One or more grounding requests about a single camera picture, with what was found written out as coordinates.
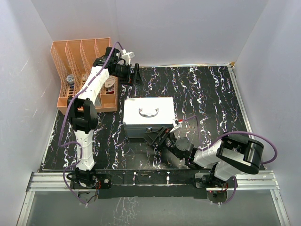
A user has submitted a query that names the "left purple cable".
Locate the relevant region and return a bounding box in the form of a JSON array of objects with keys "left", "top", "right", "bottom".
[{"left": 57, "top": 41, "right": 125, "bottom": 208}]

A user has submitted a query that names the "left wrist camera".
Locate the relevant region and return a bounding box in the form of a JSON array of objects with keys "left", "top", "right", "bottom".
[{"left": 121, "top": 49, "right": 135, "bottom": 65}]

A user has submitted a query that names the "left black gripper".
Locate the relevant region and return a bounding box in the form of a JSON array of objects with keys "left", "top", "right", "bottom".
[{"left": 112, "top": 64, "right": 144, "bottom": 87}]

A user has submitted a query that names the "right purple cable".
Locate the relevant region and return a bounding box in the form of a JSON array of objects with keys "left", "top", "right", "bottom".
[{"left": 178, "top": 115, "right": 278, "bottom": 207}]

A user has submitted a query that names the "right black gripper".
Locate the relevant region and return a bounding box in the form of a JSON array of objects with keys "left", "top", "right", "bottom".
[{"left": 141, "top": 126, "right": 183, "bottom": 160}]

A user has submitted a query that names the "silver metal medicine case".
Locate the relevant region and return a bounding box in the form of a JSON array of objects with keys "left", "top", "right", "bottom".
[{"left": 123, "top": 97, "right": 178, "bottom": 138}]

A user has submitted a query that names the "round blue white tin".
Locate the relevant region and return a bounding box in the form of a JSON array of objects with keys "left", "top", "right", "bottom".
[{"left": 66, "top": 74, "right": 75, "bottom": 86}]

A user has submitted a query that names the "white oval card package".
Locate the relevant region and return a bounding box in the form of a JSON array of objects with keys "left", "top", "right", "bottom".
[{"left": 104, "top": 76, "right": 115, "bottom": 88}]

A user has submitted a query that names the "orange plastic file organizer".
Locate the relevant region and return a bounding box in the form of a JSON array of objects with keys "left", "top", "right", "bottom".
[{"left": 51, "top": 38, "right": 111, "bottom": 114}]

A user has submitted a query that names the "aluminium frame rail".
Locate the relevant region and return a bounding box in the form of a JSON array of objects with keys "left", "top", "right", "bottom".
[{"left": 17, "top": 169, "right": 290, "bottom": 226}]

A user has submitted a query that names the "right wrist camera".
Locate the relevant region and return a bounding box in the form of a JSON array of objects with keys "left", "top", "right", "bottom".
[{"left": 170, "top": 119, "right": 183, "bottom": 133}]

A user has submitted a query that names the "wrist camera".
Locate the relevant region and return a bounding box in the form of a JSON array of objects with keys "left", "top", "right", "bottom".
[
  {"left": 170, "top": 119, "right": 183, "bottom": 133},
  {"left": 121, "top": 49, "right": 135, "bottom": 65}
]

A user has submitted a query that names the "purple cable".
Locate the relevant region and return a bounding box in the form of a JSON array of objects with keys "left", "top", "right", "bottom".
[
  {"left": 57, "top": 41, "right": 125, "bottom": 208},
  {"left": 178, "top": 115, "right": 278, "bottom": 207}
]

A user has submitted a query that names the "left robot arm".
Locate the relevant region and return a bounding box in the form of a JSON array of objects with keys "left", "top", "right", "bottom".
[{"left": 67, "top": 47, "right": 142, "bottom": 188}]

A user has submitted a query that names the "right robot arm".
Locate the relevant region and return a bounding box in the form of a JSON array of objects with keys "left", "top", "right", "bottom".
[{"left": 143, "top": 127, "right": 264, "bottom": 188}]

